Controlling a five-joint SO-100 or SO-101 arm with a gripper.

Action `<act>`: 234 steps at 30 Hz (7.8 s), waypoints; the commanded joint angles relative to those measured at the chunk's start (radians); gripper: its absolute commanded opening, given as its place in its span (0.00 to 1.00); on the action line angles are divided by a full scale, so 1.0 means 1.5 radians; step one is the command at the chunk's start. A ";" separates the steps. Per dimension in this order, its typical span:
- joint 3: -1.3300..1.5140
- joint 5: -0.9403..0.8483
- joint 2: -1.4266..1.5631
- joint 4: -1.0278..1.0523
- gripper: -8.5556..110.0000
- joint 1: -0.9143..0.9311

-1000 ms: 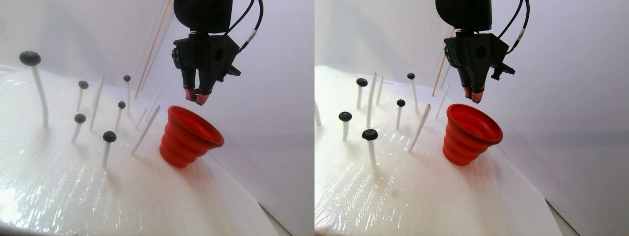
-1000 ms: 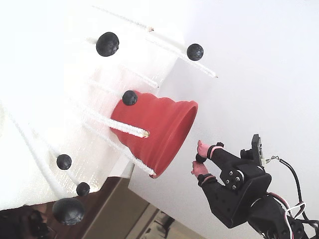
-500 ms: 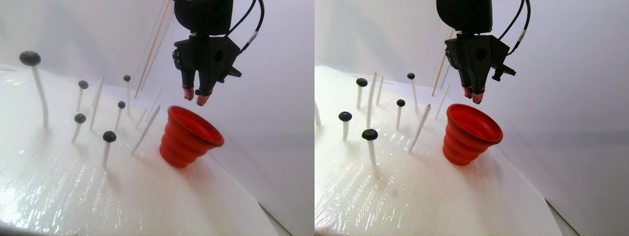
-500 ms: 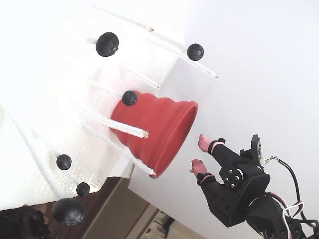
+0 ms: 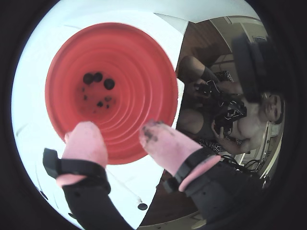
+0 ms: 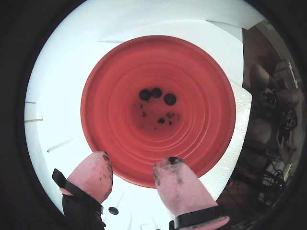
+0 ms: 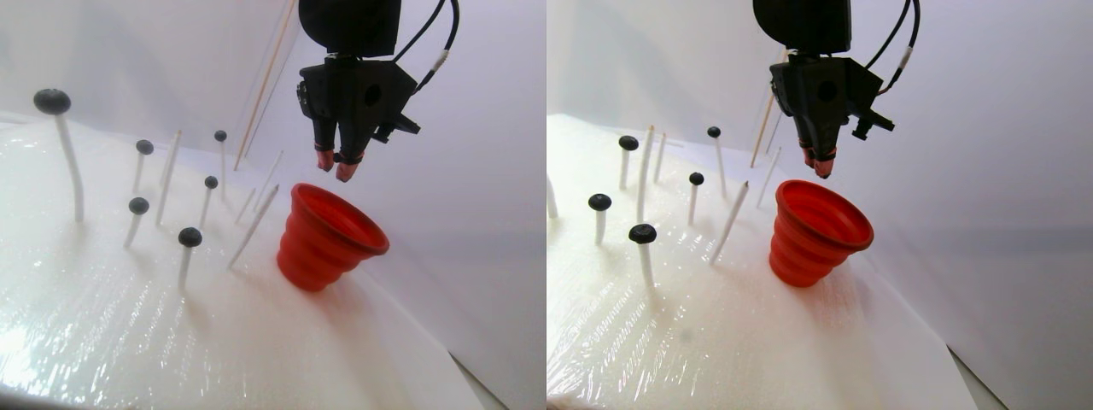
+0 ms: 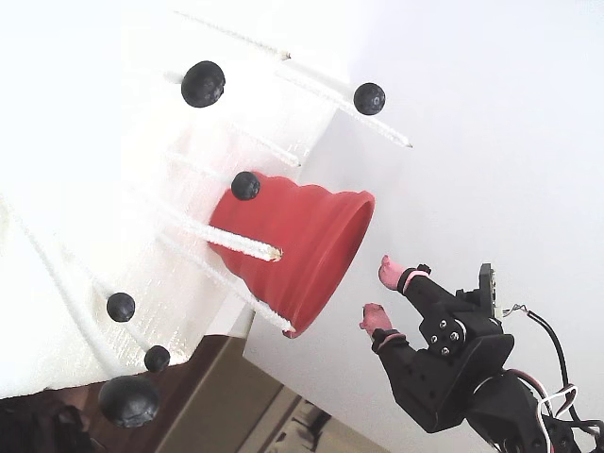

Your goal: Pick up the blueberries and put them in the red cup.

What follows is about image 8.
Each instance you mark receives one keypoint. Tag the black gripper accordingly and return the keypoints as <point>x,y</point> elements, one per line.
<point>464,356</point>

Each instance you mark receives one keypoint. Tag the dark blueberry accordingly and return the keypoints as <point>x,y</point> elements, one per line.
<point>245,185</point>
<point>369,98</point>
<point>203,84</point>
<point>128,401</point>
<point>156,358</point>
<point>120,307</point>

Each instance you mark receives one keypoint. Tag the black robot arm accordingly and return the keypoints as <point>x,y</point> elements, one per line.
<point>505,401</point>

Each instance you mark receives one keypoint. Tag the red collapsible silicone cup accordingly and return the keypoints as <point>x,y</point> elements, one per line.
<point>307,222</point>

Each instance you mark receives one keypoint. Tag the white fuzzy stick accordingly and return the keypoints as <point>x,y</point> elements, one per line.
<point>203,169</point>
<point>66,302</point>
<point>387,132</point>
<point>100,289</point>
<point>236,35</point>
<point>134,339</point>
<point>236,240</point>
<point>264,308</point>
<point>330,84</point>
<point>283,156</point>

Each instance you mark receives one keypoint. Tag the white backdrop sheet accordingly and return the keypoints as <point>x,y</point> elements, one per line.
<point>472,141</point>

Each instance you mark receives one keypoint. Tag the beige wooden cabinet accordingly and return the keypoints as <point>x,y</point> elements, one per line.
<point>226,401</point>

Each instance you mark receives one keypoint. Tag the white foam block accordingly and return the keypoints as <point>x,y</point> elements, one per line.
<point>94,141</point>

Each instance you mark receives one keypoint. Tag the dark fabric object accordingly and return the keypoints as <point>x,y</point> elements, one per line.
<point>38,429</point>

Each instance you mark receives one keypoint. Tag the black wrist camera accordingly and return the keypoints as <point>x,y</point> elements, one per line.
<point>486,283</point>

